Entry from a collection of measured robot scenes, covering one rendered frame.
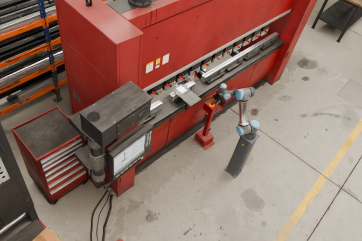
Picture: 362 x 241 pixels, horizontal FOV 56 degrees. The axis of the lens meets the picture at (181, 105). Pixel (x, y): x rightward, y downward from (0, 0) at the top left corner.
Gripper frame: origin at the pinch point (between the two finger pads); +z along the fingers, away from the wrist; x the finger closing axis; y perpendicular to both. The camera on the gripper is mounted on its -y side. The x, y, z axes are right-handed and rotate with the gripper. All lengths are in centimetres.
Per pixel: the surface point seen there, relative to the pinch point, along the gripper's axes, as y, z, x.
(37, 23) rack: 178, -49, 146
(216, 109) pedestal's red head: -6.3, -2.1, 8.1
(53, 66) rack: 173, 20, 137
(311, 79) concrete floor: -15, 73, -251
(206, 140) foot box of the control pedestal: -13, 60, 10
